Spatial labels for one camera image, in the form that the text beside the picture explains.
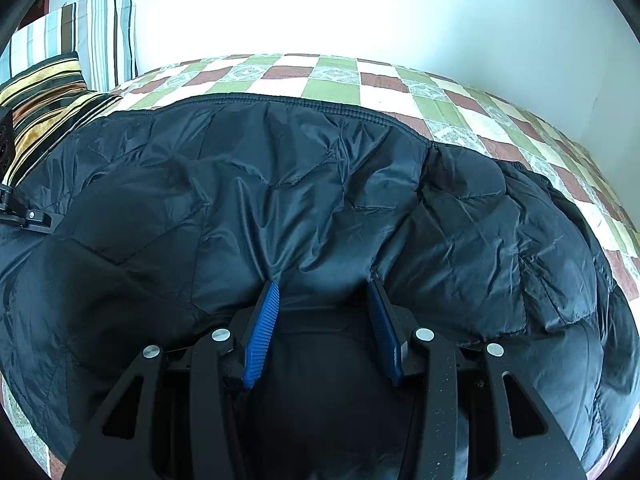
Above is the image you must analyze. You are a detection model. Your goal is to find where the blue striped pillow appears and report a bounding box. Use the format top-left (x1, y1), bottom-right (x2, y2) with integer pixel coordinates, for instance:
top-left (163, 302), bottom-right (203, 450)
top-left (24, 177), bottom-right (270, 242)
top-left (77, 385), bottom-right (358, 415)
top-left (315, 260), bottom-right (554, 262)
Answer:
top-left (1, 0), bottom-right (138, 92)

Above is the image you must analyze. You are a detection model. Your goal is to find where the checkered patchwork bed cover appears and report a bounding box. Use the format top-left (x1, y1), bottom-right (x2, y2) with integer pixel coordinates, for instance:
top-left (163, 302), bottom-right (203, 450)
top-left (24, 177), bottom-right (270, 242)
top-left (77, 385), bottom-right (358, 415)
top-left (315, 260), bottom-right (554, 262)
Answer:
top-left (0, 52), bottom-right (640, 480)

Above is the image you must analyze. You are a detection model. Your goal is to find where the dark yellow striped cushion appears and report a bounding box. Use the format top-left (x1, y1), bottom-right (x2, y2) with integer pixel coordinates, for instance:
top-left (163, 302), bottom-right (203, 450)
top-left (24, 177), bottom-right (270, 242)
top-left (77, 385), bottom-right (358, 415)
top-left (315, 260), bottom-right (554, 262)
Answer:
top-left (1, 52), bottom-right (122, 186)

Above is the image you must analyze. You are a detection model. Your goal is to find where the black quilted puffer jacket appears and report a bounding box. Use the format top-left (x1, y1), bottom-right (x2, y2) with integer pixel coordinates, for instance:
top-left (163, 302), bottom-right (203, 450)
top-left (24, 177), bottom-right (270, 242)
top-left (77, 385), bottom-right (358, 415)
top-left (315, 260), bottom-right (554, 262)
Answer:
top-left (1, 94), bottom-right (639, 479)

